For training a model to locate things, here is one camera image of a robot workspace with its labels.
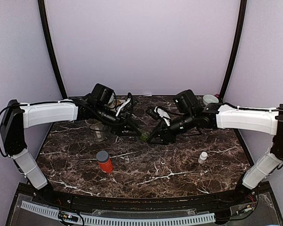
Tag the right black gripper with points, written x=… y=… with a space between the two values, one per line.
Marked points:
x=162 y=132

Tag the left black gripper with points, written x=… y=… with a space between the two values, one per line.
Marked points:
x=118 y=126

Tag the grey bottle cap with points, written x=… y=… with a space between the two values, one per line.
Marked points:
x=102 y=156

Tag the orange pill bottle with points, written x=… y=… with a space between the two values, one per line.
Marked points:
x=107 y=166

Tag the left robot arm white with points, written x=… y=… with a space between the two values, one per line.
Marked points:
x=17 y=117

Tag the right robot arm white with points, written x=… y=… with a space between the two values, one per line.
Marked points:
x=223 y=116

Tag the square floral ceramic plate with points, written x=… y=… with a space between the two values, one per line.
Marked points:
x=118 y=103

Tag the teal ceramic bowl on plate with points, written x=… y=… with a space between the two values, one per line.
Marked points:
x=112 y=102

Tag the small white pill bottle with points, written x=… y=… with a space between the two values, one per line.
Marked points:
x=202 y=157

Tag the small pale corner bowl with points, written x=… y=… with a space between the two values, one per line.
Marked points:
x=208 y=99

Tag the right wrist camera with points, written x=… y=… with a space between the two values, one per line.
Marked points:
x=158 y=113

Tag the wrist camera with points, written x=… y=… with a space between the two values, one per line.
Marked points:
x=158 y=113
x=127 y=105

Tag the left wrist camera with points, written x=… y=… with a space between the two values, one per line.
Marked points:
x=127 y=105

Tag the grey slotted cable duct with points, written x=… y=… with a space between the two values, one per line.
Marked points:
x=120 y=218

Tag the black front table rail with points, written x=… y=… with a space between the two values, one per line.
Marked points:
x=218 y=202

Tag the black left corner frame post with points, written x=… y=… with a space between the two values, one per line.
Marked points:
x=50 y=48

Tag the black corner frame post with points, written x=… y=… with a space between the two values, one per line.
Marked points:
x=50 y=48
x=235 y=47

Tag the black right corner frame post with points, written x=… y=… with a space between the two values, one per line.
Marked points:
x=235 y=47

